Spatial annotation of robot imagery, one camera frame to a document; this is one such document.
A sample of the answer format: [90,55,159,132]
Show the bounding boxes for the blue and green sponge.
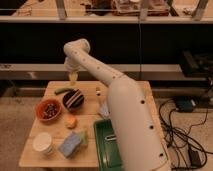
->
[58,131,88,158]

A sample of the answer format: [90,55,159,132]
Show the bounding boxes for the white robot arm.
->
[64,39,171,171]

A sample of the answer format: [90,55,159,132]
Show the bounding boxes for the orange bowl with beans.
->
[35,99,62,122]

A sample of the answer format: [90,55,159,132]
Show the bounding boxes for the white paper cup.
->
[33,132,53,155]

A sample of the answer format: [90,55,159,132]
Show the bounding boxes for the black power adapter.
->
[188,149,201,167]

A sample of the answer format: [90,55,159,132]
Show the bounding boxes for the dark striped bowl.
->
[62,89,84,113]

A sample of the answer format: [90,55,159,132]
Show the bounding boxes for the dark box on shelf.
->
[180,51,213,78]

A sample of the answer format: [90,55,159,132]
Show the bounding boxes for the small orange fruit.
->
[65,115,77,129]

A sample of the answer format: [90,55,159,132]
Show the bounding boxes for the blue grey cloth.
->
[98,101,109,119]

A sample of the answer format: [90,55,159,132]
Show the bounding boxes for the white dish brush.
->
[105,134,116,141]

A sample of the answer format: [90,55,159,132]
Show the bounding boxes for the green plastic tray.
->
[93,120,124,171]

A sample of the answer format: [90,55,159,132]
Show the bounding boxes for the metal shelf rack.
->
[0,0,213,86]

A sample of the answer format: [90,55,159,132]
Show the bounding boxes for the yellowish soft gripper finger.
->
[69,73,78,86]

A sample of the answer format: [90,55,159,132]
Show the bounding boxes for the black floor cables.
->
[157,97,213,171]

